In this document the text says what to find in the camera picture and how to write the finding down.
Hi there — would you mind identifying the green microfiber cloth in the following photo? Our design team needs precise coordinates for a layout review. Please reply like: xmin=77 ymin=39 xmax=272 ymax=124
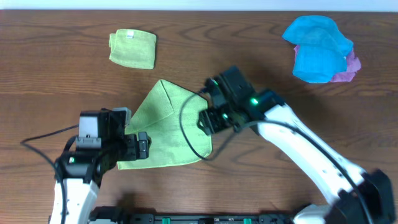
xmin=118 ymin=80 xmax=212 ymax=170

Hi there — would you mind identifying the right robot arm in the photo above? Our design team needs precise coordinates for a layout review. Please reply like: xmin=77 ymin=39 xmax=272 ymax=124
xmin=197 ymin=67 xmax=397 ymax=224

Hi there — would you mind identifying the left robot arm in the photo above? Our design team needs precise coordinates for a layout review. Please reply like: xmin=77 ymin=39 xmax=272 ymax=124
xmin=49 ymin=108 xmax=151 ymax=223

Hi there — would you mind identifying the folded green cloth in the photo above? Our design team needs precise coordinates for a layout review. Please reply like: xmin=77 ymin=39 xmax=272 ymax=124
xmin=109 ymin=29 xmax=157 ymax=70

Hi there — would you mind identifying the blue cloth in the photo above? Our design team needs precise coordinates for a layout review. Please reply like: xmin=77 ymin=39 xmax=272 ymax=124
xmin=282 ymin=16 xmax=354 ymax=83

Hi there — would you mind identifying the purple cloth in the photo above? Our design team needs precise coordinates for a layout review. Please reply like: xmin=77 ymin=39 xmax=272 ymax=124
xmin=292 ymin=45 xmax=361 ymax=83

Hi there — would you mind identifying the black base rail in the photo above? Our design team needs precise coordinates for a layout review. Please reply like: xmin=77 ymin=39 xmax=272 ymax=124
xmin=88 ymin=207 xmax=293 ymax=224

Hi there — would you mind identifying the right black cable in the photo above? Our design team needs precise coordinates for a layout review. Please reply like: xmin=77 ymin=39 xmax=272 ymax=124
xmin=178 ymin=90 xmax=374 ymax=224

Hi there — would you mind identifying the black cable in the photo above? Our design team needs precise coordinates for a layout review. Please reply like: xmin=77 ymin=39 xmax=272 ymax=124
xmin=20 ymin=124 xmax=80 ymax=224
xmin=178 ymin=90 xmax=374 ymax=224

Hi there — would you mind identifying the left black cable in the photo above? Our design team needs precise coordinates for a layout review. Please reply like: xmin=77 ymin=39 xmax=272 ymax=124
xmin=20 ymin=124 xmax=80 ymax=224

